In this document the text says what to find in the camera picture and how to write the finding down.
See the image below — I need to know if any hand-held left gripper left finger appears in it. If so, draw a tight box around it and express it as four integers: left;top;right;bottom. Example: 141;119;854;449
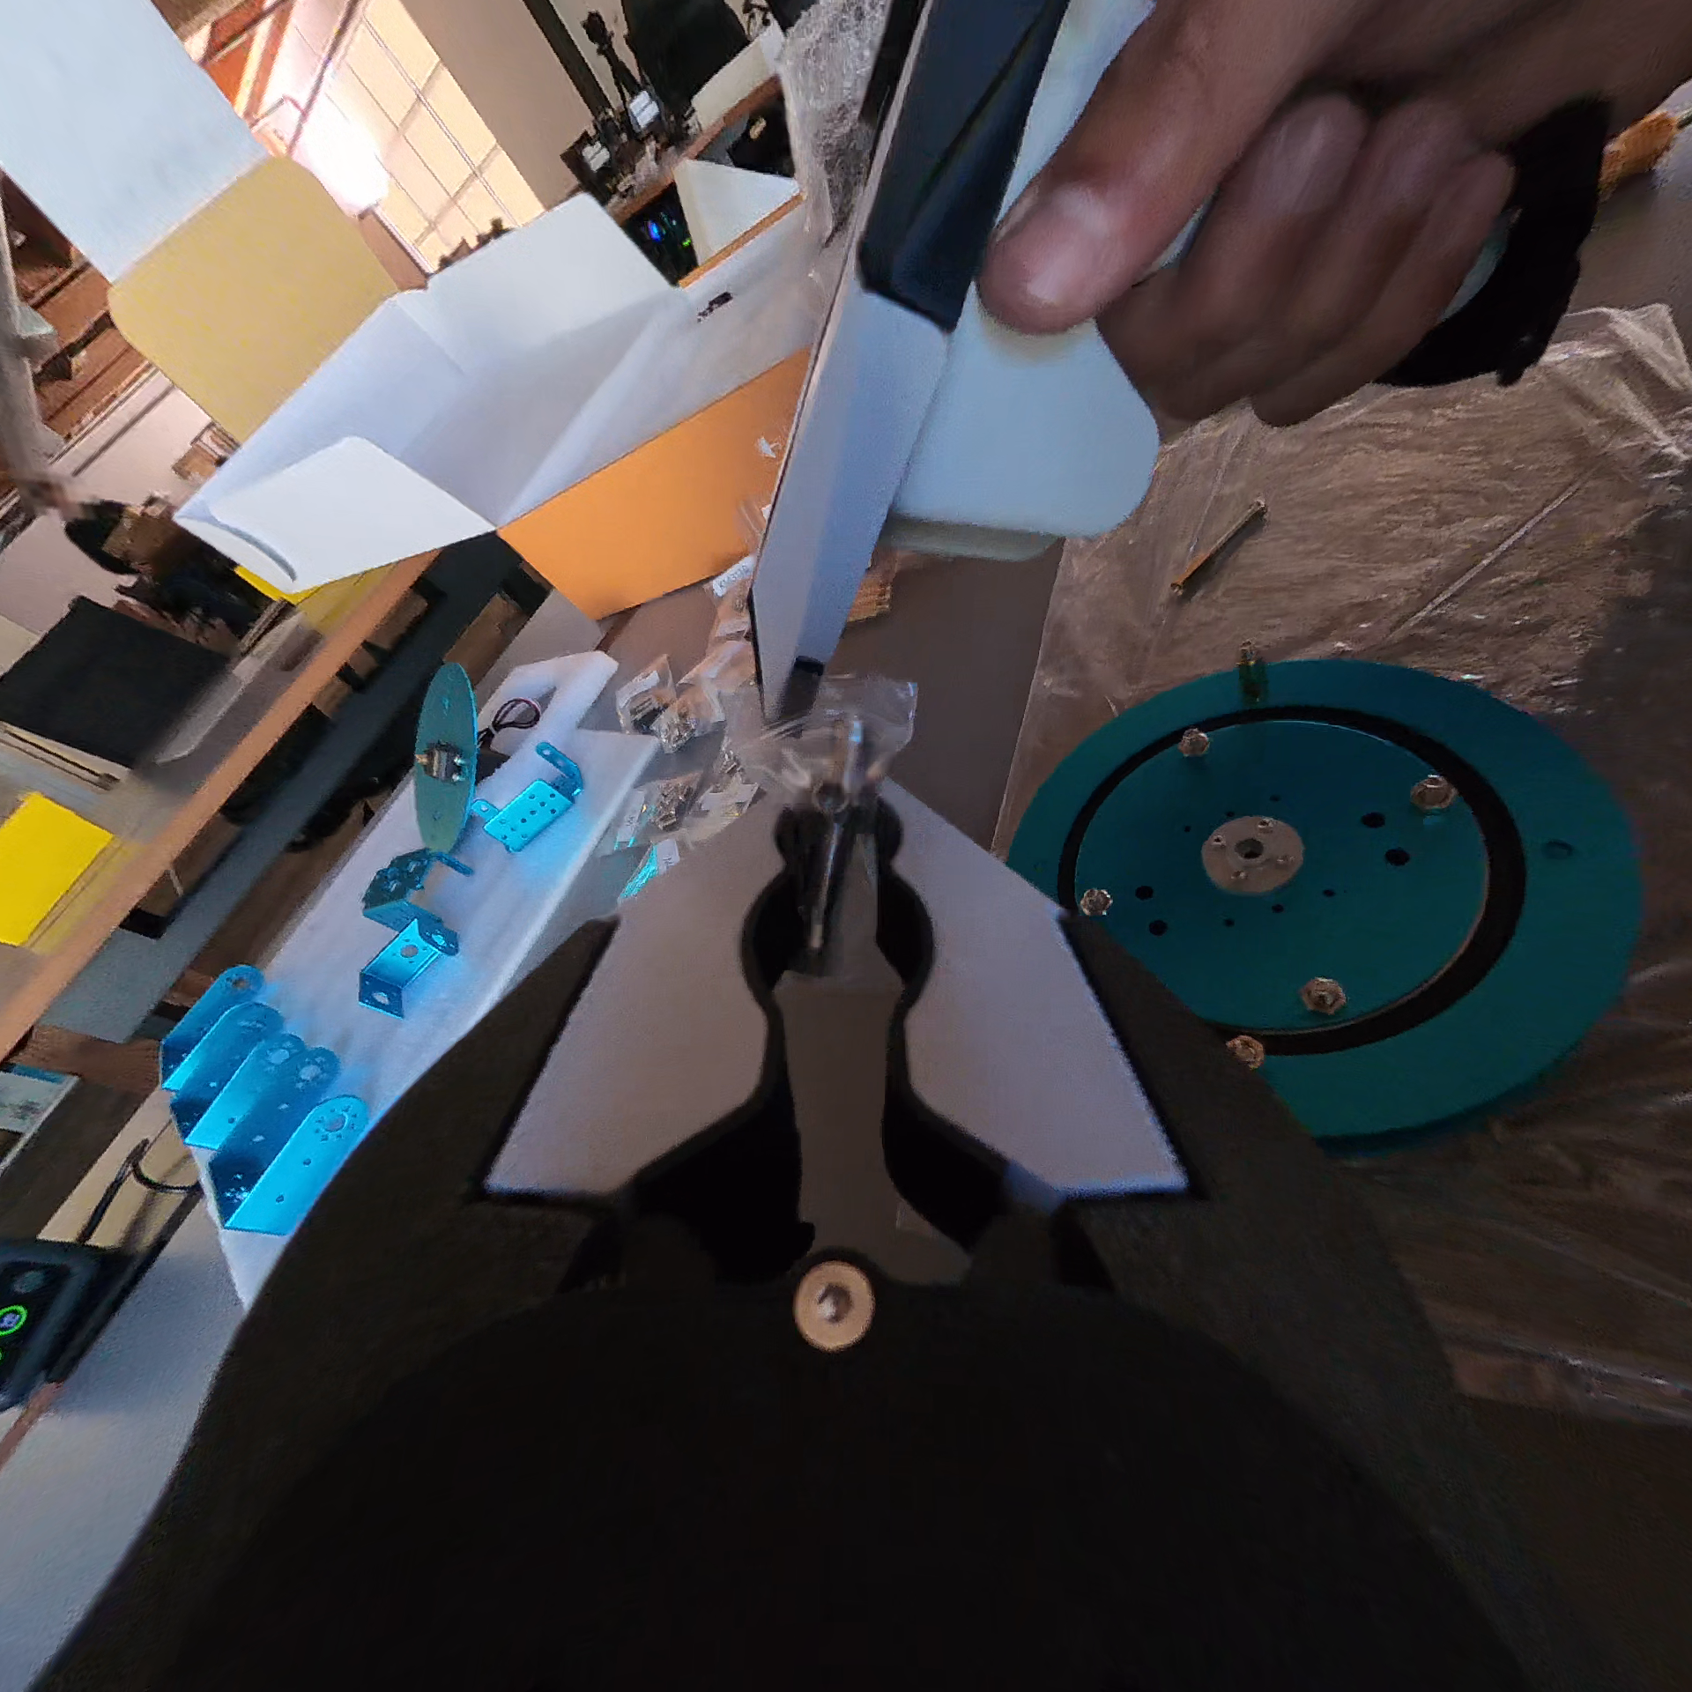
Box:
483;804;814;1279

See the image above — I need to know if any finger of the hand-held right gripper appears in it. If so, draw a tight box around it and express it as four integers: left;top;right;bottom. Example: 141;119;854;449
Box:
748;0;949;724

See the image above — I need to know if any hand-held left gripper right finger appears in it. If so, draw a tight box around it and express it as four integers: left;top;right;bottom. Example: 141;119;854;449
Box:
846;781;1188;1279

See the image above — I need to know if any small clear plastic bag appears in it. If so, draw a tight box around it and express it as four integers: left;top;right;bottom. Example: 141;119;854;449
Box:
729;669;923;849

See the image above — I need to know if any teal round turntable base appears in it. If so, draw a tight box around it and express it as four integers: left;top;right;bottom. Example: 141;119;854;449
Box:
1007;657;1643;1145

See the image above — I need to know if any person's right hand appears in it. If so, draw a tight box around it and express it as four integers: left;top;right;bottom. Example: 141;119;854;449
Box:
984;0;1692;429

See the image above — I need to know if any bubble wrap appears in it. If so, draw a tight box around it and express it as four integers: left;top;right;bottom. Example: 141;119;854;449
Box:
778;0;916;253

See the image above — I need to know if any orange cardboard box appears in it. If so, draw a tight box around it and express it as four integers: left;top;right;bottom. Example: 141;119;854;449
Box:
177;191;830;624

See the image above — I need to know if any white computer case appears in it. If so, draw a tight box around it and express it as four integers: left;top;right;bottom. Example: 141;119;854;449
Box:
672;158;808;285

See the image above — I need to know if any pile of small parts bags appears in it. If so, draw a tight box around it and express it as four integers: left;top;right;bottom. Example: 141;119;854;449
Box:
601;547;903;906

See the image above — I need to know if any teal oval plate with servo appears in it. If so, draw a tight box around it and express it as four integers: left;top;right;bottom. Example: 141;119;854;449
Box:
414;663;479;853

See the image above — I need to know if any long loose brass standoff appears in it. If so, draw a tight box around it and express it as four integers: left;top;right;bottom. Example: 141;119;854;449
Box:
1174;498;1270;600

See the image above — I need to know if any wooden table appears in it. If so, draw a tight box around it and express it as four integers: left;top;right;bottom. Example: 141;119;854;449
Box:
0;547;444;1059

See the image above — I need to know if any large clear plastic bag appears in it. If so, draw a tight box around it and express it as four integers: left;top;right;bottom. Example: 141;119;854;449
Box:
994;305;1692;1431

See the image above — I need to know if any yellow board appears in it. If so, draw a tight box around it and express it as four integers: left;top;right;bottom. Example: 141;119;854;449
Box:
0;793;116;951

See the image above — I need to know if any black device with display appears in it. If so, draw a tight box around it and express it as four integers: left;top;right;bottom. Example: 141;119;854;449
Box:
0;1234;136;1413

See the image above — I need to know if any black case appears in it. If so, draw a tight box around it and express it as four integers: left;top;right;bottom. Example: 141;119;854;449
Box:
0;596;236;773

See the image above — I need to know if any blue U bracket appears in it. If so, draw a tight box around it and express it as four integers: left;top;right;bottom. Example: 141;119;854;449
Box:
357;915;460;1017

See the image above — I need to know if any blue perforated bracket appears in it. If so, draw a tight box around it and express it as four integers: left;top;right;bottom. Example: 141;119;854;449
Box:
469;739;587;855

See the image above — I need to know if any blue angled bracket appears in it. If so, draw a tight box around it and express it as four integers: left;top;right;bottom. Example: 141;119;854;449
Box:
361;849;473;932

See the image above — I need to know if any camera on tripod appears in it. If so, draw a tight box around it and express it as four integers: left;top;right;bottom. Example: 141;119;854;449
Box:
582;11;663;148

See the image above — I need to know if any blue long round-end bracket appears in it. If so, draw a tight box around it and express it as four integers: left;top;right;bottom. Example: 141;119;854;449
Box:
158;965;266;1090
216;1095;370;1239
170;1003;285;1148
185;1031;344;1193

